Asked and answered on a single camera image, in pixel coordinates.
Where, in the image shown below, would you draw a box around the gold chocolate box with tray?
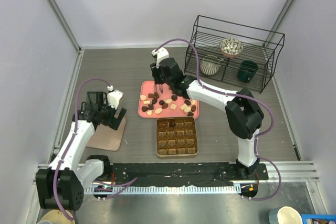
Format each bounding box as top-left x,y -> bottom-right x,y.
156,116 -> 198,158

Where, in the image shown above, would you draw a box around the metal tongs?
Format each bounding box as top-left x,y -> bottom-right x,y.
154,83 -> 163,100

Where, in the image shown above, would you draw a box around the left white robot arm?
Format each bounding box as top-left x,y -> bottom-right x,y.
35,90 -> 126,211

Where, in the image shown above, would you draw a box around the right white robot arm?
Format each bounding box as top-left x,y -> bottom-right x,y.
150,58 -> 264,179

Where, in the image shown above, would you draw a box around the brown leaf chocolate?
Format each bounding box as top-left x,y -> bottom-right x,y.
162,103 -> 169,109

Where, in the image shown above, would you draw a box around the white oval chocolate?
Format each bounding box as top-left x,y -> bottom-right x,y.
154,108 -> 162,114

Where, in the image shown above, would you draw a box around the rose gold tin lid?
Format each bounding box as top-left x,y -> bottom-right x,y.
86,118 -> 127,152

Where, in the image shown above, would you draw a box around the pink plastic tray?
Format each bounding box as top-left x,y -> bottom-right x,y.
138,81 -> 199,119

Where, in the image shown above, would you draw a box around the striped ceramic cup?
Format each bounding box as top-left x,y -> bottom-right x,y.
200,55 -> 224,76

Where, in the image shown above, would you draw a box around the floral ceramic bowl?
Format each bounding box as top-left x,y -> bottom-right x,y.
219,38 -> 244,58

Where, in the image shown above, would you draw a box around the dark green mug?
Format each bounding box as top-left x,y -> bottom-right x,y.
237,60 -> 258,83

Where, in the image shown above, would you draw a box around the beige plate bottom left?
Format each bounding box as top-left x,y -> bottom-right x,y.
37,210 -> 76,224

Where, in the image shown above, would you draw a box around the white bowl bottom right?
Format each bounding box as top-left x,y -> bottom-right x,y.
268,206 -> 303,224

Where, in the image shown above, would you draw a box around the blue box corner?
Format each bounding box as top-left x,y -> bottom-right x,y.
301,214 -> 336,224

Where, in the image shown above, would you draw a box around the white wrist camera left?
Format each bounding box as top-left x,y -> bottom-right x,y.
107,85 -> 123,110

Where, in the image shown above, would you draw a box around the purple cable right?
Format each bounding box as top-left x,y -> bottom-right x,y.
153,38 -> 282,201

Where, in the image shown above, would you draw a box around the black wire rack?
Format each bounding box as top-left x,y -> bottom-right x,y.
184,15 -> 285,93

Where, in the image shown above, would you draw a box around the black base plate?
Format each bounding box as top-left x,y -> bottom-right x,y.
111,162 -> 269,187

